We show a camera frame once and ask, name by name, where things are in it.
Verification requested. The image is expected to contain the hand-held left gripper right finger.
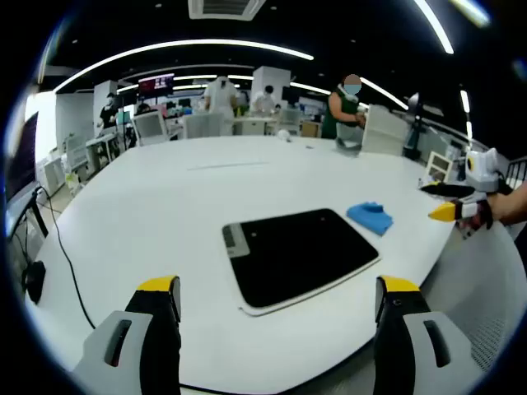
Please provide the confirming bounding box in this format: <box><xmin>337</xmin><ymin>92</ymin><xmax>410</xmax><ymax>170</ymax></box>
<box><xmin>373</xmin><ymin>274</ymin><xmax>485</xmax><ymax>395</ymax></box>

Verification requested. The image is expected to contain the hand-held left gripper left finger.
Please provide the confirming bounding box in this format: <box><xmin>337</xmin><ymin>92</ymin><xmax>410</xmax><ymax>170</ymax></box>
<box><xmin>72</xmin><ymin>274</ymin><xmax>183</xmax><ymax>395</ymax></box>

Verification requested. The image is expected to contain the blue cleaning cloth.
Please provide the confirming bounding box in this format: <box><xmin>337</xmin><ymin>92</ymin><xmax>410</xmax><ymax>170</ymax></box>
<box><xmin>345</xmin><ymin>200</ymin><xmax>395</xmax><ymax>237</ymax></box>

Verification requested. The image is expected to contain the black desk lamp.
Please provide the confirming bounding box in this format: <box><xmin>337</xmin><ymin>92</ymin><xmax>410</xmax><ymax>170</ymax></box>
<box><xmin>404</xmin><ymin>92</ymin><xmax>426</xmax><ymax>161</ymax></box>

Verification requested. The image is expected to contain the grey mesh office chair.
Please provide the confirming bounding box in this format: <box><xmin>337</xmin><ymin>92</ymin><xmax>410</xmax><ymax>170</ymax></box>
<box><xmin>423</xmin><ymin>221</ymin><xmax>520</xmax><ymax>375</ymax></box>

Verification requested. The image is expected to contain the white box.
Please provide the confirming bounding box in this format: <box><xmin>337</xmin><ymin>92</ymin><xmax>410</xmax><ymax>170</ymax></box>
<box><xmin>361</xmin><ymin>104</ymin><xmax>409</xmax><ymax>157</ymax></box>

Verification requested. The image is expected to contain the grey metal object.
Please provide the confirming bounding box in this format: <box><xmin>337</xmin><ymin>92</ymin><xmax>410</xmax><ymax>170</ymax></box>
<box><xmin>334</xmin><ymin>123</ymin><xmax>364</xmax><ymax>157</ymax></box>

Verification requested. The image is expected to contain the straight ceiling light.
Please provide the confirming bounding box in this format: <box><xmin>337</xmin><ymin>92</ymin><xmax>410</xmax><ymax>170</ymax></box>
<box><xmin>413</xmin><ymin>0</ymin><xmax>455</xmax><ymax>55</ymax></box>

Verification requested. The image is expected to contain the white office chair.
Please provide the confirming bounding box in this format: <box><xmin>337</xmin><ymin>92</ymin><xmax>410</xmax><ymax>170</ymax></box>
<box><xmin>279</xmin><ymin>107</ymin><xmax>302</xmax><ymax>135</ymax></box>
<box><xmin>183</xmin><ymin>113</ymin><xmax>226</xmax><ymax>139</ymax></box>
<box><xmin>131</xmin><ymin>109</ymin><xmax>170</xmax><ymax>146</ymax></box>

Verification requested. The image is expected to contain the white shelf cabinet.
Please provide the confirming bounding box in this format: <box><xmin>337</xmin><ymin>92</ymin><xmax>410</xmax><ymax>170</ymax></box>
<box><xmin>61</xmin><ymin>133</ymin><xmax>121</xmax><ymax>183</ymax></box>

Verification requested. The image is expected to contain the dark large monitor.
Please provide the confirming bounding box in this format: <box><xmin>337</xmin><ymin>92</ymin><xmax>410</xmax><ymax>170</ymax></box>
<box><xmin>2</xmin><ymin>110</ymin><xmax>40</xmax><ymax>203</ymax></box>

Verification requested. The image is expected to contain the ceiling air vent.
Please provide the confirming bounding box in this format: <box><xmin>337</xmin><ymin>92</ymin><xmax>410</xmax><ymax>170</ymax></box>
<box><xmin>188</xmin><ymin>0</ymin><xmax>265</xmax><ymax>21</ymax></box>

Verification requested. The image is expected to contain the long curved ceiling light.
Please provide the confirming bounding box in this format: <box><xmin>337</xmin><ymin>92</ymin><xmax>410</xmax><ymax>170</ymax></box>
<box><xmin>53</xmin><ymin>39</ymin><xmax>315</xmax><ymax>94</ymax></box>

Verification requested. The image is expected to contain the white picture frame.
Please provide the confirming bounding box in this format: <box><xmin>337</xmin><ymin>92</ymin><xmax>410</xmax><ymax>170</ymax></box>
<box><xmin>426</xmin><ymin>151</ymin><xmax>455</xmax><ymax>184</ymax></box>

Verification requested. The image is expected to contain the black table cable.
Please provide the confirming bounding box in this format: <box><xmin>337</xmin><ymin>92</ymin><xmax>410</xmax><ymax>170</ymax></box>
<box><xmin>37</xmin><ymin>185</ymin><xmax>96</xmax><ymax>331</ymax></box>

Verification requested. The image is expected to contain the red wall screen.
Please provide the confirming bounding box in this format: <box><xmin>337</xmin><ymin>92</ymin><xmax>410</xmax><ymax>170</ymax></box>
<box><xmin>138</xmin><ymin>72</ymin><xmax>176</xmax><ymax>98</ymax></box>

